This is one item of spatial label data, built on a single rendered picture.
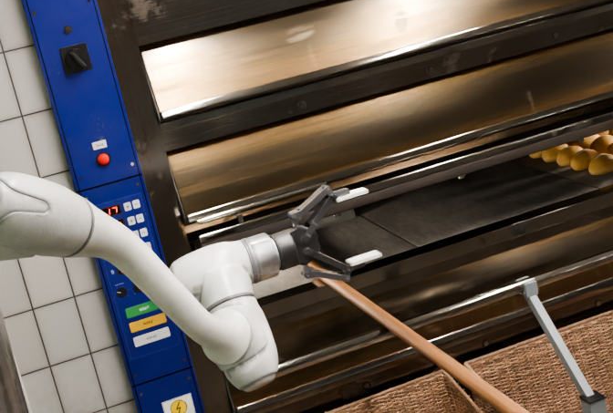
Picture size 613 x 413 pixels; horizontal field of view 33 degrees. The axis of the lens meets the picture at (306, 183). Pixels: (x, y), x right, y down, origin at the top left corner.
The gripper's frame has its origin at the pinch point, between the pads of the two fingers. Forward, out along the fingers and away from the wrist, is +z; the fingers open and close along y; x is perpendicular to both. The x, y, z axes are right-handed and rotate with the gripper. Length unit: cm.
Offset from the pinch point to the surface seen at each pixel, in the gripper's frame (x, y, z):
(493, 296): -17.1, 32.1, 32.6
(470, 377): 22.8, 28.0, 5.7
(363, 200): -40.4, 7.3, 14.4
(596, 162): -71, 27, 99
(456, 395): -45, 68, 31
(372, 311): -23.1, 28.2, 4.9
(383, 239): -75, 31, 30
